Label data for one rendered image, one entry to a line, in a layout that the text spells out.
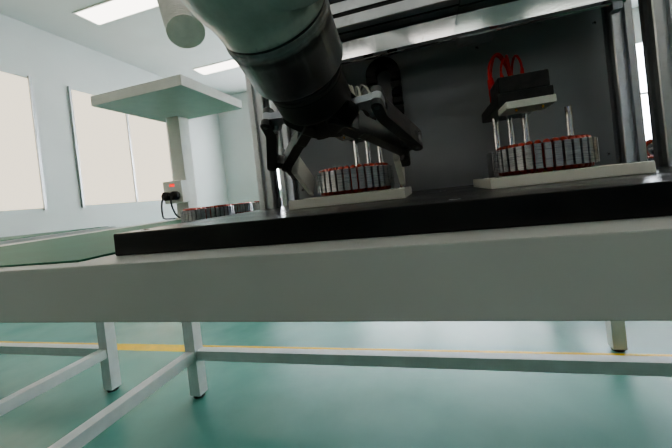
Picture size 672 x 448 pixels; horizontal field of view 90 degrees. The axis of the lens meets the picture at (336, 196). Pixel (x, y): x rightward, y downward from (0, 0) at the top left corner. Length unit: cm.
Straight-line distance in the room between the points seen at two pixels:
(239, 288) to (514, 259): 19
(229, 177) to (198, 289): 796
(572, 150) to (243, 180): 775
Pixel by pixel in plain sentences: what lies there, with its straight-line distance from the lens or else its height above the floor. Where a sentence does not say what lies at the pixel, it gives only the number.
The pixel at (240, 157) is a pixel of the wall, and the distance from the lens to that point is 809.
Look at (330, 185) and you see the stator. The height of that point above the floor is 80.
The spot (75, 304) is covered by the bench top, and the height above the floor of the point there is 71.
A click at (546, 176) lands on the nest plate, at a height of 78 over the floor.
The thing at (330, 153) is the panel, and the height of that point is 87.
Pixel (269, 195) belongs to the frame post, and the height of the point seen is 79.
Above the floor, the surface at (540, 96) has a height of 88.
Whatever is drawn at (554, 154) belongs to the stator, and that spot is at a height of 80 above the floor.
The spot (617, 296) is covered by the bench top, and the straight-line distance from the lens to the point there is 24.
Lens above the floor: 79
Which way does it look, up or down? 1 degrees down
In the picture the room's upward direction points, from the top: 6 degrees counter-clockwise
